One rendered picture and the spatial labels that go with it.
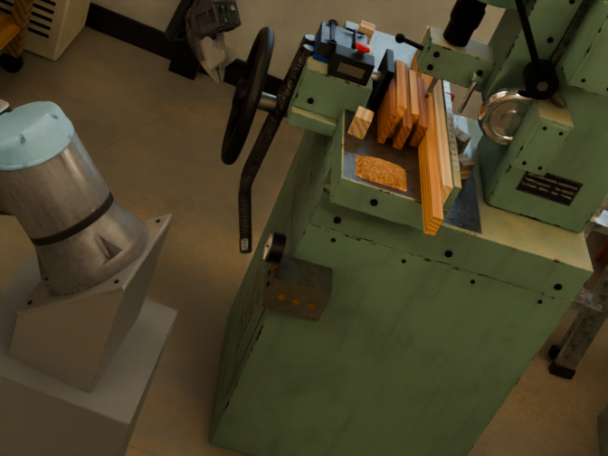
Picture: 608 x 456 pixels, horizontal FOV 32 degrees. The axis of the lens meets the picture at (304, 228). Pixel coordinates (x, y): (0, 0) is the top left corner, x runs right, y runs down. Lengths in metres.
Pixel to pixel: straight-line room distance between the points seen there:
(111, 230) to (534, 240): 0.89
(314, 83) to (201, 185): 1.25
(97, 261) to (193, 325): 1.12
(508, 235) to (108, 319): 0.85
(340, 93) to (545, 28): 0.40
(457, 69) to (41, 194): 0.86
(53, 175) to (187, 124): 1.84
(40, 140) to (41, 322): 0.31
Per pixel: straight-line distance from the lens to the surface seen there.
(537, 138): 2.01
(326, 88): 2.06
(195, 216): 3.13
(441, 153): 1.99
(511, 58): 2.06
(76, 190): 1.69
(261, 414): 2.47
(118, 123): 3.40
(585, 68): 1.95
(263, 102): 2.17
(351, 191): 1.91
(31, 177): 1.68
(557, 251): 2.20
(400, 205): 1.93
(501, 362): 2.35
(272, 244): 2.04
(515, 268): 2.17
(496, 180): 2.18
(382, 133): 2.02
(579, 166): 2.17
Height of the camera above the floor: 1.95
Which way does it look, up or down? 37 degrees down
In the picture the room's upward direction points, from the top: 24 degrees clockwise
